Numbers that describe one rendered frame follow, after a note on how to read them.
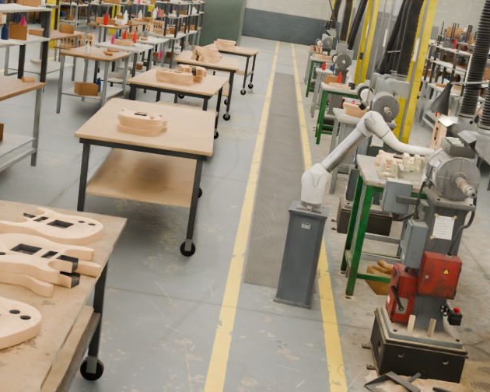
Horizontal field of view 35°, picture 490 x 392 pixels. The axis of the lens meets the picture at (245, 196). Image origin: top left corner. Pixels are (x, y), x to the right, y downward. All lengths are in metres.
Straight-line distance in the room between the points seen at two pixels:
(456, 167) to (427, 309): 0.90
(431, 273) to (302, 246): 1.17
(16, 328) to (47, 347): 0.12
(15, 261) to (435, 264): 2.52
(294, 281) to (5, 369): 3.36
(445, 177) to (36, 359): 2.80
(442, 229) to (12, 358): 2.89
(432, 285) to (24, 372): 2.82
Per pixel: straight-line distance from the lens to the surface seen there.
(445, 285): 4.72
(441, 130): 5.80
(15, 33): 7.76
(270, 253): 6.62
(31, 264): 3.08
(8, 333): 2.63
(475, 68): 4.99
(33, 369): 2.52
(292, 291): 5.60
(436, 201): 4.59
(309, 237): 5.46
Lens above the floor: 2.10
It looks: 15 degrees down
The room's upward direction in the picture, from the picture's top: 9 degrees clockwise
